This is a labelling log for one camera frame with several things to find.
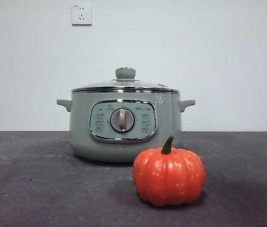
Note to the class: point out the glass lid with green knob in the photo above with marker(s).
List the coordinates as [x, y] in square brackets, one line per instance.
[125, 73]

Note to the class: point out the orange pumpkin with green stem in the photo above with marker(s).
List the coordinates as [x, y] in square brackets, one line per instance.
[168, 177]

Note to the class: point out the pale green electric cooking pot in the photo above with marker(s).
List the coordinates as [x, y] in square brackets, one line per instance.
[81, 134]

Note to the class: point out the white wall socket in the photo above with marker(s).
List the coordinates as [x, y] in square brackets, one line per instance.
[81, 14]

